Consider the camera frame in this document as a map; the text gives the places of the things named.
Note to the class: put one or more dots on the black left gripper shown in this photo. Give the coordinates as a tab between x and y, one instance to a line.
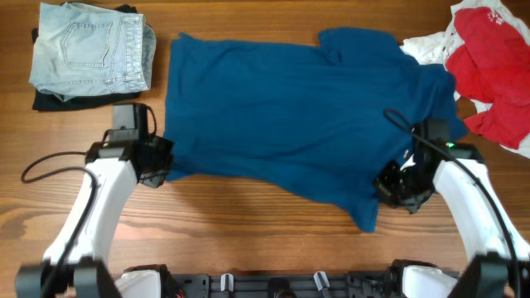
165	146

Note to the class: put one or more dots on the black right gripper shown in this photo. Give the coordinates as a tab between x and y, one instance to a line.
386	192

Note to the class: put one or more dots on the blue t-shirt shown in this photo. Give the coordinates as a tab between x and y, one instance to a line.
308	119

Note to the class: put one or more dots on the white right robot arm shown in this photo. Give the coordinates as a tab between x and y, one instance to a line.
498	256

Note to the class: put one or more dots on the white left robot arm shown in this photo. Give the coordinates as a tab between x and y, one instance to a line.
78	257

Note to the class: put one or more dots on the black folded garment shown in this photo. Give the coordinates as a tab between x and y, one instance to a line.
62	103

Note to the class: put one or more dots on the light blue folded jeans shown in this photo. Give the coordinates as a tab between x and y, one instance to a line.
87	49

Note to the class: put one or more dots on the white garment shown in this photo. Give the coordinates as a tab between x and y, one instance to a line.
448	49

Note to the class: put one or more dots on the red garment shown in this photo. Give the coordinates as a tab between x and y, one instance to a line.
492	66

